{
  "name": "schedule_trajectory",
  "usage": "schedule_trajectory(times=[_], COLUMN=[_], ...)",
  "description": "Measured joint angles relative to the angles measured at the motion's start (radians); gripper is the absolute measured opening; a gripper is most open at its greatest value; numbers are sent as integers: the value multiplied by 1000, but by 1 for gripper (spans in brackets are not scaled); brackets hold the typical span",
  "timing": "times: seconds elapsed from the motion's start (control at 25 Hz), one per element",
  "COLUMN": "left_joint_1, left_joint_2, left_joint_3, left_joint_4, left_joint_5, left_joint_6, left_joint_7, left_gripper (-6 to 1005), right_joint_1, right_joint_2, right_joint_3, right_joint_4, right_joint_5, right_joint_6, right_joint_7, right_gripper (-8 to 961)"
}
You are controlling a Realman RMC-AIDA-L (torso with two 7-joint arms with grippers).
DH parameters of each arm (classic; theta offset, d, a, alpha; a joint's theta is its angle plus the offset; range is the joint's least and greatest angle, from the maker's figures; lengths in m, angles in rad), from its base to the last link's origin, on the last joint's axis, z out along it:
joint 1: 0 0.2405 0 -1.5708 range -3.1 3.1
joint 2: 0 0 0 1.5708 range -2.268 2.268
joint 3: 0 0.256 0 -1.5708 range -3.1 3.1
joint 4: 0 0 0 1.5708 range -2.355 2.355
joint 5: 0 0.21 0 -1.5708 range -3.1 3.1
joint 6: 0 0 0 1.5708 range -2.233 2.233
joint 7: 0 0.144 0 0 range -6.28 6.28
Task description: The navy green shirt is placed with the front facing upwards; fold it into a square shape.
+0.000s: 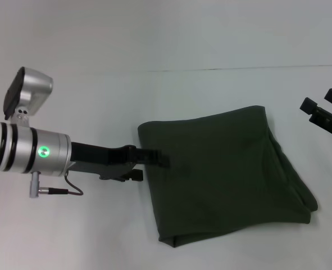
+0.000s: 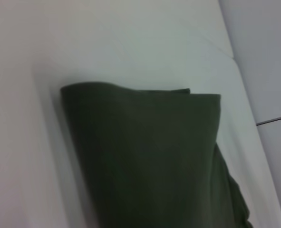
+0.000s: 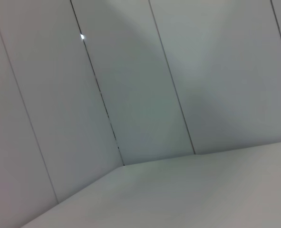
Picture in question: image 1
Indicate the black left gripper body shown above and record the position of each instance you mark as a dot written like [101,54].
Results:
[98,159]

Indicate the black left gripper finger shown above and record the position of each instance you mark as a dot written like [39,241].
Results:
[151,157]
[132,175]

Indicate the dark green FREE t-shirt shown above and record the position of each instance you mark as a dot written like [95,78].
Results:
[224,174]

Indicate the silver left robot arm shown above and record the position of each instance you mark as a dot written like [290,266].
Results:
[22,149]

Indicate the silver left connector plug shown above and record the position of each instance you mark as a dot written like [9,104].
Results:
[34,185]

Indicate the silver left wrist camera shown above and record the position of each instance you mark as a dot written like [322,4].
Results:
[28,90]

